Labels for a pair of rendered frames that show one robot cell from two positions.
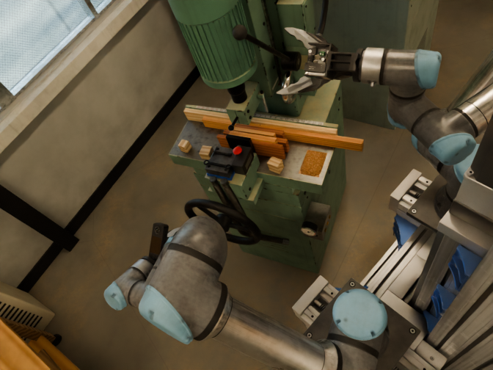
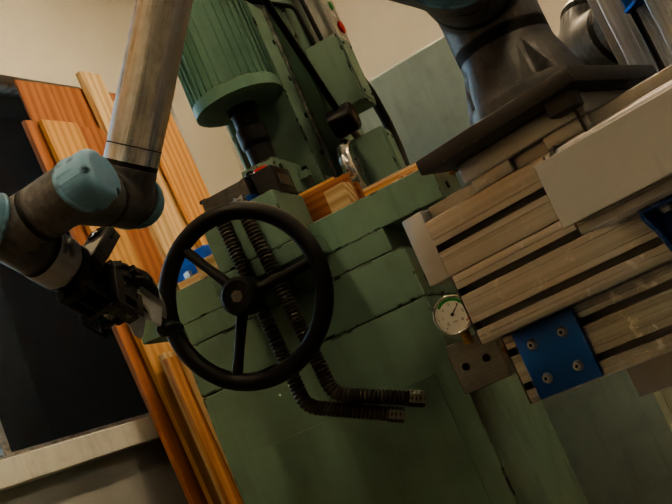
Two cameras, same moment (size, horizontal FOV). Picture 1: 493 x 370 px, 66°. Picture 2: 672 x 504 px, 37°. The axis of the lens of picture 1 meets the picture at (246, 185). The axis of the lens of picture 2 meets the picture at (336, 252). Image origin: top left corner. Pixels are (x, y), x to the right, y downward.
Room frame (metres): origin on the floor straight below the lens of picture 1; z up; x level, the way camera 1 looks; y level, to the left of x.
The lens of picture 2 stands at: (-0.74, 0.65, 0.57)
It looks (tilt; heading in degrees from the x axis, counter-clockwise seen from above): 9 degrees up; 334
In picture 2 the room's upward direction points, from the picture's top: 23 degrees counter-clockwise
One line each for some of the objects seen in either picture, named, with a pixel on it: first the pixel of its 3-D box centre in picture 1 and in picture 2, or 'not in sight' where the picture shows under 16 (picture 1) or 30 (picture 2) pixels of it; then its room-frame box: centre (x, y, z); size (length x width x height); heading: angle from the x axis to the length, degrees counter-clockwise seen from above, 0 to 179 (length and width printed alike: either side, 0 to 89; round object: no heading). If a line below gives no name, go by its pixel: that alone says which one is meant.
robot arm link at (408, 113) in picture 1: (409, 106); not in sight; (0.51, -0.41, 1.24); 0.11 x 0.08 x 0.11; 3
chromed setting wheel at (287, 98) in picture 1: (290, 86); (355, 168); (0.97, -0.28, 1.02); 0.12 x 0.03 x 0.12; 137
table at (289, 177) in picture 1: (246, 160); (291, 259); (0.87, -0.04, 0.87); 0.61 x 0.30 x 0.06; 47
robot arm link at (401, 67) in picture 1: (409, 70); not in sight; (0.53, -0.41, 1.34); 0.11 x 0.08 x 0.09; 48
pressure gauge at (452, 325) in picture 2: (309, 228); (457, 319); (0.62, -0.15, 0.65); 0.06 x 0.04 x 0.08; 47
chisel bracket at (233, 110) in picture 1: (246, 103); (279, 187); (0.97, -0.11, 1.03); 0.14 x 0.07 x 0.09; 137
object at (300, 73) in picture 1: (304, 75); (378, 163); (0.99, -0.34, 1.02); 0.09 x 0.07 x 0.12; 47
